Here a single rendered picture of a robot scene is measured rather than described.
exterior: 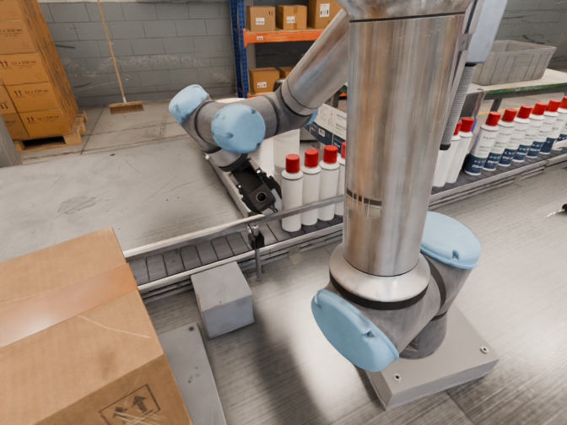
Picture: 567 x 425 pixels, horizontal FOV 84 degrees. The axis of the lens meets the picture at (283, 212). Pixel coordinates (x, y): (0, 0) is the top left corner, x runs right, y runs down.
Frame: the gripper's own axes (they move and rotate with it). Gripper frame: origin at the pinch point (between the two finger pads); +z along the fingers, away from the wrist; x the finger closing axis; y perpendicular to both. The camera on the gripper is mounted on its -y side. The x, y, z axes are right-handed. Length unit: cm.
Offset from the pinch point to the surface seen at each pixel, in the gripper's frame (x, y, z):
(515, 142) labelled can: -76, -2, 39
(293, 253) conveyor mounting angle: 3.2, -5.4, 8.9
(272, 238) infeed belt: 4.8, -1.9, 3.5
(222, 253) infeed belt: 16.2, -1.8, -3.1
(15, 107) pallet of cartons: 135, 324, -20
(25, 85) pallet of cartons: 111, 320, -29
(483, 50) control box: -47, -17, -16
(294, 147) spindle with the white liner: -16.9, 24.3, 4.4
